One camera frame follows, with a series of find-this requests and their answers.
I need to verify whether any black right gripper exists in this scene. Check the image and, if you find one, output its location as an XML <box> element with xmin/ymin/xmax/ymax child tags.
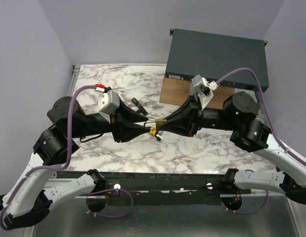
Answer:
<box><xmin>157</xmin><ymin>94</ymin><xmax>237</xmax><ymax>137</ymax></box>

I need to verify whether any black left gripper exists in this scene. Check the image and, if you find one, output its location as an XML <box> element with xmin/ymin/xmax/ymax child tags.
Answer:
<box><xmin>69</xmin><ymin>97</ymin><xmax>151</xmax><ymax>143</ymax></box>

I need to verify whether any small brass padlock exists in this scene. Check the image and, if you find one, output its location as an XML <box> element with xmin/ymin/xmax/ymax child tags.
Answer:
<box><xmin>143</xmin><ymin>119</ymin><xmax>167</xmax><ymax>128</ymax></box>

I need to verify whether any yellow padlock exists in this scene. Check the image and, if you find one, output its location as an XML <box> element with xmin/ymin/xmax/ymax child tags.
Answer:
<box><xmin>149</xmin><ymin>126</ymin><xmax>158</xmax><ymax>137</ymax></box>

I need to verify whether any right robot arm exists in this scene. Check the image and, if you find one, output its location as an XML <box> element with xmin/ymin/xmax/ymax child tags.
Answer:
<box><xmin>156</xmin><ymin>91</ymin><xmax>306</xmax><ymax>204</ymax></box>

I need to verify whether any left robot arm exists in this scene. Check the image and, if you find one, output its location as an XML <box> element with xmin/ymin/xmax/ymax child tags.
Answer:
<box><xmin>0</xmin><ymin>94</ymin><xmax>149</xmax><ymax>231</ymax></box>

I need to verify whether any wooden board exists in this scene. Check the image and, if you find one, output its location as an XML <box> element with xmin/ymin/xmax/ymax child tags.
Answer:
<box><xmin>159</xmin><ymin>76</ymin><xmax>235</xmax><ymax>109</ymax></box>

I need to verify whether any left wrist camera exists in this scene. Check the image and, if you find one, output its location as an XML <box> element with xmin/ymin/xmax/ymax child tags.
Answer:
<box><xmin>95</xmin><ymin>84</ymin><xmax>120</xmax><ymax>115</ymax></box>

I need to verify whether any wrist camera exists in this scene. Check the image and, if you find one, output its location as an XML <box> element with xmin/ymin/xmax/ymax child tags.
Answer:
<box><xmin>95</xmin><ymin>84</ymin><xmax>120</xmax><ymax>115</ymax></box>
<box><xmin>190</xmin><ymin>75</ymin><xmax>218</xmax><ymax>110</ymax></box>

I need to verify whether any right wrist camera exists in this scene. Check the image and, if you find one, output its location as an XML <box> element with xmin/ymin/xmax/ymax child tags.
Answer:
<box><xmin>190</xmin><ymin>75</ymin><xmax>218</xmax><ymax>110</ymax></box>

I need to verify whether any dark teal network switch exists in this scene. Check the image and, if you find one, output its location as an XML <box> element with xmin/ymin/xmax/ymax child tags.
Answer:
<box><xmin>165</xmin><ymin>29</ymin><xmax>269</xmax><ymax>91</ymax></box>

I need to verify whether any black table edge rail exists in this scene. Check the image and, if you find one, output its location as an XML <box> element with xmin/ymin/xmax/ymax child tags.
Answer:
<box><xmin>45</xmin><ymin>170</ymin><xmax>257</xmax><ymax>207</ymax></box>

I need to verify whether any aluminium side rail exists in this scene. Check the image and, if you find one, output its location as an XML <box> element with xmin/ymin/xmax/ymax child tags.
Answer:
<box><xmin>60</xmin><ymin>65</ymin><xmax>81</xmax><ymax>97</ymax></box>

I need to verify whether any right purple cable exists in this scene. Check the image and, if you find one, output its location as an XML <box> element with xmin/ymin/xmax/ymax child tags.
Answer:
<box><xmin>216</xmin><ymin>68</ymin><xmax>306</xmax><ymax>215</ymax></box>

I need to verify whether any purple cable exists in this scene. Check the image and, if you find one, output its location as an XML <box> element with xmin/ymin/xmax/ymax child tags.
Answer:
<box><xmin>0</xmin><ymin>85</ymin><xmax>134</xmax><ymax>231</ymax></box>
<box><xmin>216</xmin><ymin>68</ymin><xmax>306</xmax><ymax>215</ymax></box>

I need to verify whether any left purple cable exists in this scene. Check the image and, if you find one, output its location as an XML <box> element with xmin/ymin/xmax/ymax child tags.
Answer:
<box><xmin>0</xmin><ymin>85</ymin><xmax>134</xmax><ymax>231</ymax></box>

